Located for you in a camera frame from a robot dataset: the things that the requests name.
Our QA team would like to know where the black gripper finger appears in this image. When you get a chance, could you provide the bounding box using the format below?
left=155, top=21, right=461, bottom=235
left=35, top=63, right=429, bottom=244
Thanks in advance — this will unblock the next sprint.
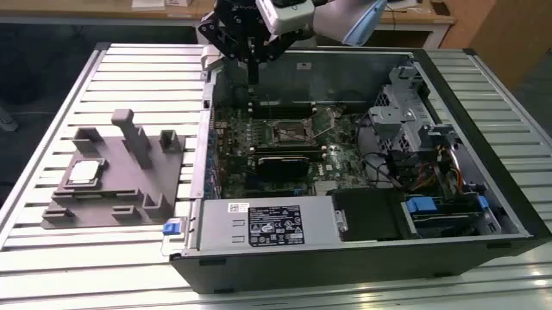
left=254, top=31, right=298, bottom=85
left=198, top=12, right=255, bottom=85

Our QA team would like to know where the CPU socket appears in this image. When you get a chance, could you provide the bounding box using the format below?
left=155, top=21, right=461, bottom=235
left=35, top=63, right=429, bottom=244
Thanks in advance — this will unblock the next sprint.
left=267, top=118, right=315, bottom=145

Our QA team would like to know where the wooden desk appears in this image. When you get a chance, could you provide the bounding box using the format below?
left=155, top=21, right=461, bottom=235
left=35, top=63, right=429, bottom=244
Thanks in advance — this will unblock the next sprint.
left=0, top=0, right=458, bottom=45

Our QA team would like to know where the black RAM slot bank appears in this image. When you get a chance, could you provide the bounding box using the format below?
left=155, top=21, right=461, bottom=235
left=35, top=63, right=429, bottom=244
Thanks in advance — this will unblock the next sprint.
left=251, top=99, right=315, bottom=119
left=254, top=145, right=322, bottom=156

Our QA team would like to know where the silver drive cage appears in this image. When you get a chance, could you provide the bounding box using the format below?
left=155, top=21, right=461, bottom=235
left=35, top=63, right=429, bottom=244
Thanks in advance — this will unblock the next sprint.
left=369, top=66, right=431, bottom=152

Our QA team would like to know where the black graphics card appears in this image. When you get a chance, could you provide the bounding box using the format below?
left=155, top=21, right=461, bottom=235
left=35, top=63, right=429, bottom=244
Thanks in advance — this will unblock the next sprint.
left=256, top=156, right=310, bottom=178

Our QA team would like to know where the green motherboard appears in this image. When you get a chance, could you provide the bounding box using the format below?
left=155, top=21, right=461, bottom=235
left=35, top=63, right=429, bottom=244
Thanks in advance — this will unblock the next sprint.
left=206, top=105, right=371, bottom=200

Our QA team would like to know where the small silver heatsink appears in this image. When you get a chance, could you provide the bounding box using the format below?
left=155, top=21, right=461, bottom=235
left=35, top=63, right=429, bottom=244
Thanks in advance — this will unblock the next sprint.
left=314, top=180, right=339, bottom=196

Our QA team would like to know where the grey parts rack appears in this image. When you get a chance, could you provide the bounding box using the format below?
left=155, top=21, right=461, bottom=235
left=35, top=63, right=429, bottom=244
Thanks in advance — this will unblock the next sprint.
left=39, top=108, right=187, bottom=229

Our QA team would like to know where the wooden cabinet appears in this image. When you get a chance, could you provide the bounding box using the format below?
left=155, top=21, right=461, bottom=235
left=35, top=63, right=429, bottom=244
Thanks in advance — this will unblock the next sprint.
left=438, top=0, right=552, bottom=94

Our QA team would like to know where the black plastic shroud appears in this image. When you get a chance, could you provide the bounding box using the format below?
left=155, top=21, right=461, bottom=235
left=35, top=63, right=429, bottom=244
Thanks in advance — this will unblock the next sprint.
left=331, top=189, right=409, bottom=242

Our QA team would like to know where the silver power supply unit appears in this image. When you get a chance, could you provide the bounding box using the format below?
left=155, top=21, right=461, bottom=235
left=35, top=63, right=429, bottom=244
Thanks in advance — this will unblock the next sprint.
left=183, top=197, right=342, bottom=251

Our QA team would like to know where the green RAM stick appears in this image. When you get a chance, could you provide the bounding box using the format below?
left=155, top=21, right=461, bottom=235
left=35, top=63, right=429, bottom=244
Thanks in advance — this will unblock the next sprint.
left=73, top=191, right=135, bottom=198

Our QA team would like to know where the grey metal stand foot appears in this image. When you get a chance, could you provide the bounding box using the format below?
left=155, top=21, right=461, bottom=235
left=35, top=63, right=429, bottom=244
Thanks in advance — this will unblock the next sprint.
left=0, top=106, right=18, bottom=132

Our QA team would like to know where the hard disk in blue carrier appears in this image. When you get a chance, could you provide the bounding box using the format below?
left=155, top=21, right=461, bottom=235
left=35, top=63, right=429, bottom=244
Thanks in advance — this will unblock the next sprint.
left=399, top=196, right=488, bottom=234

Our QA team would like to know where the black PC case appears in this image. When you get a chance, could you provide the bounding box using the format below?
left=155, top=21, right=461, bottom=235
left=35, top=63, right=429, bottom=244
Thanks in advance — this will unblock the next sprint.
left=159, top=45, right=552, bottom=295

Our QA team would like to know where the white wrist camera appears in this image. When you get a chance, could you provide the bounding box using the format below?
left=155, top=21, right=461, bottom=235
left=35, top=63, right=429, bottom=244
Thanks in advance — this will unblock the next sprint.
left=256, top=0, right=318, bottom=35

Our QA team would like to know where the black looped wire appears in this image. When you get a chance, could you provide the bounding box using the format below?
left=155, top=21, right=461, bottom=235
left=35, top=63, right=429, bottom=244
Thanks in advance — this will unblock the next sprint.
left=361, top=151, right=406, bottom=189

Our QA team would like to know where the coloured wire bundle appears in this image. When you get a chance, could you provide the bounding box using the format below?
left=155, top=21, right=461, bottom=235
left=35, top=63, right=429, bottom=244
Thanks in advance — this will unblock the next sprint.
left=409, top=161, right=468, bottom=194

